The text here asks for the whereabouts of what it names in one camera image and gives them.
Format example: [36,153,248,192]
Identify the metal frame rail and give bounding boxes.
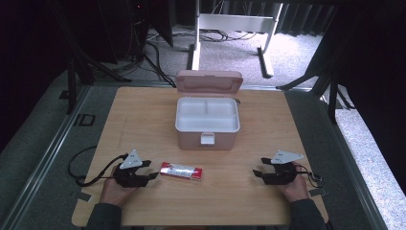
[0,85,92,230]
[317,94,389,230]

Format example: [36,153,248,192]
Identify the person's left hand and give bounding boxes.
[99,166,139,207]

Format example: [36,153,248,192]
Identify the white divided tray insert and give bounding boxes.
[175,97,241,133]

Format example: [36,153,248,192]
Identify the white desk frame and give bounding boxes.
[191,0,284,79]

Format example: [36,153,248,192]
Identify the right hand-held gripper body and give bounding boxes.
[261,149,305,186]

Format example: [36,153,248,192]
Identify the black tape square outline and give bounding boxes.
[73,113,97,127]

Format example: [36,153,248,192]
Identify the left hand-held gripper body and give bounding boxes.
[112,149,151,189]

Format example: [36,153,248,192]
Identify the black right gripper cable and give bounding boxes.
[295,163,325,190]

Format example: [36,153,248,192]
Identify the dark hanging panel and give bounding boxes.
[148,0,175,48]

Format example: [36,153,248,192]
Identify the black metal stand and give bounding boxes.
[276,6,356,125]
[47,0,132,116]

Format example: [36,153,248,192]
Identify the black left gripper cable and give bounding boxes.
[67,145,129,188]

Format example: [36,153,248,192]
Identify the red and white packet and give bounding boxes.
[159,161,204,182]

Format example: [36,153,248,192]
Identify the pink storage box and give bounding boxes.
[174,70,244,151]

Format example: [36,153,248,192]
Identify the person's right hand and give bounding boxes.
[276,162,310,204]

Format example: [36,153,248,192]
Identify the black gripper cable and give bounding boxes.
[295,163,325,190]
[67,145,129,188]

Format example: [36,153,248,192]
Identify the black floor cables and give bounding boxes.
[127,18,177,89]

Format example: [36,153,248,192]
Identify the bundle of floor cables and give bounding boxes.
[197,28,259,43]

